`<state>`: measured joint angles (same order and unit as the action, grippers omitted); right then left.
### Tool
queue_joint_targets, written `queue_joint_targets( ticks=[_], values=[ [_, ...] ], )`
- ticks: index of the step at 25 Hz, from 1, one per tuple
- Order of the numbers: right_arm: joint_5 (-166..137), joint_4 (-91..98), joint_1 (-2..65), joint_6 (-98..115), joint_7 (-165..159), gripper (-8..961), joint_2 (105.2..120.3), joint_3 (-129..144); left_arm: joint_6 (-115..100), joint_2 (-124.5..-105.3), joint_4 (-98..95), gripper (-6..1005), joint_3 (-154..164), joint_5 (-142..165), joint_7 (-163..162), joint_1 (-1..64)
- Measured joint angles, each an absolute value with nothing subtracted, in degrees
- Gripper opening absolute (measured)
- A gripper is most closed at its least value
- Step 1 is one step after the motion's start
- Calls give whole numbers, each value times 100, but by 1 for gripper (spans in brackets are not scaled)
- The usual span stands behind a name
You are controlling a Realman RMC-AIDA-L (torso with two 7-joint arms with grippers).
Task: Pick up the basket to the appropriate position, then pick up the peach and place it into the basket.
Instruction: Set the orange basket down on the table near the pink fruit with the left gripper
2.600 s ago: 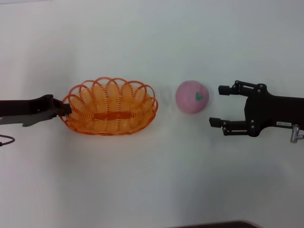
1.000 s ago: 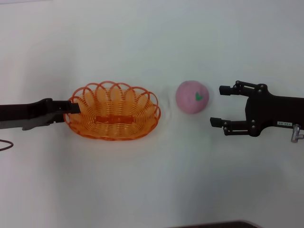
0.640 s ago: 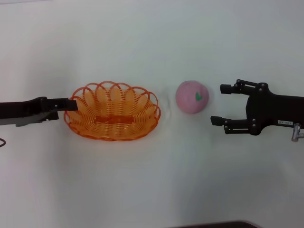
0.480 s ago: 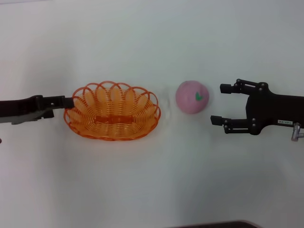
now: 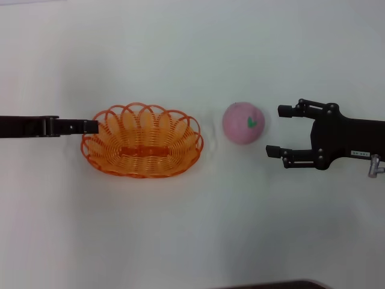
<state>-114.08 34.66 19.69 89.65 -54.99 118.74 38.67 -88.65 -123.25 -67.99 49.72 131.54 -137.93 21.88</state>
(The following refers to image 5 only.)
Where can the silver elbow connector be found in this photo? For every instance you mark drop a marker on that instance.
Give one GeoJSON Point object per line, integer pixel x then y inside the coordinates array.
{"type": "Point", "coordinates": [374, 167]}

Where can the pink peach with green leaf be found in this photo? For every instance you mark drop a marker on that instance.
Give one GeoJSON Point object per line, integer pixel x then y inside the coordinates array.
{"type": "Point", "coordinates": [240, 126]}

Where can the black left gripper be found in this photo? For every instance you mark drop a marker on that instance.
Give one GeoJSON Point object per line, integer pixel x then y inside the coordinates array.
{"type": "Point", "coordinates": [21, 127]}

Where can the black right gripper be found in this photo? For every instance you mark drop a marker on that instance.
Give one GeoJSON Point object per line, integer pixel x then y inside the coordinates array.
{"type": "Point", "coordinates": [346, 135]}

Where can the orange plastic woven basket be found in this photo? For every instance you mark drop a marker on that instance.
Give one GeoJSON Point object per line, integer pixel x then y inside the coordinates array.
{"type": "Point", "coordinates": [141, 150]}

